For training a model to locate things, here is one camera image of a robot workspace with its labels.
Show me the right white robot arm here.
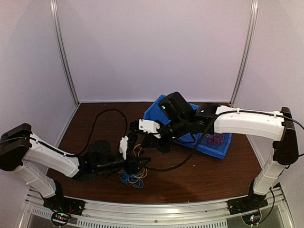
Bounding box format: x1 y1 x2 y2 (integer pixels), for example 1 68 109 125
137 92 300 210

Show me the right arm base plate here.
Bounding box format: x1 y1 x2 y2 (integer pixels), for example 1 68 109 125
227 194 268 215

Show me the red cable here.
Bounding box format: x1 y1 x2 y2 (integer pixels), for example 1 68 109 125
204 133 226 147

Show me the blue cable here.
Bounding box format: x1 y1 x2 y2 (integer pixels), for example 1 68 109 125
118 170 145 190

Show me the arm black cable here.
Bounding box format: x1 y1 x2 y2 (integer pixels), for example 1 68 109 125
76 109 129 157
140 111 304 171

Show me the blue bin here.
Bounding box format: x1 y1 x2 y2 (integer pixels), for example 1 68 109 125
177 102 199 114
143 95 170 124
174 133 232 160

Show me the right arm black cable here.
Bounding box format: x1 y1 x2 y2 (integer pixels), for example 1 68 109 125
140 111 304 171

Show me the blue bin middle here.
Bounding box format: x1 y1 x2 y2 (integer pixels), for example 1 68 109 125
177 102 199 114

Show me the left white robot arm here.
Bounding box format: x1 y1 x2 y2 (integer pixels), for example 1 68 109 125
0 123 151 213

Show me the blue bin near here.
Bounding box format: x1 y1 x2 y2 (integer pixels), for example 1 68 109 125
174 133 232 160

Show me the right aluminium frame post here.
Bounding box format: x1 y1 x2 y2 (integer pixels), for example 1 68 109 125
229 0 259 107

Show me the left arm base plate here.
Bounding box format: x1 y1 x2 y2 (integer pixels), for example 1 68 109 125
43 196 85 216

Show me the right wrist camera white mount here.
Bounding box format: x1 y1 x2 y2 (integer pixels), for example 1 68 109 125
130 119 161 139

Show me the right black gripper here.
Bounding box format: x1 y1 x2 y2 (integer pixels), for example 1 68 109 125
140 116 189 154

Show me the aluminium frame post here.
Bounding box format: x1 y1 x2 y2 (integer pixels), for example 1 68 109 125
229 0 259 107
49 0 80 106

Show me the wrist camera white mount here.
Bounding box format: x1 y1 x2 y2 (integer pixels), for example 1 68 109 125
119 136 129 160
130 119 161 139

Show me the left aluminium frame post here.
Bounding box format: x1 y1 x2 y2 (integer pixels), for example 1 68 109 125
49 0 80 106

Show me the yellow cable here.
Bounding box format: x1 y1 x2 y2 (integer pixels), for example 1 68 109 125
127 144 148 186

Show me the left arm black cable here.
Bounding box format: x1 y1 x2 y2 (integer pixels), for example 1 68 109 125
76 109 129 157

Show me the front aluminium rail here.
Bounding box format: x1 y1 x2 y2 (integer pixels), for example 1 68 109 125
17 187 296 228

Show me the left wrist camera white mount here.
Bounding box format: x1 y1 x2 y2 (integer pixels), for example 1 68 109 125
119 136 129 160

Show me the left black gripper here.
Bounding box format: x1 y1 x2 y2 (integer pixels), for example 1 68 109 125
95 148 151 175

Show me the blue bin far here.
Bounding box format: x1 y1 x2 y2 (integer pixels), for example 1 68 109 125
143 95 170 124

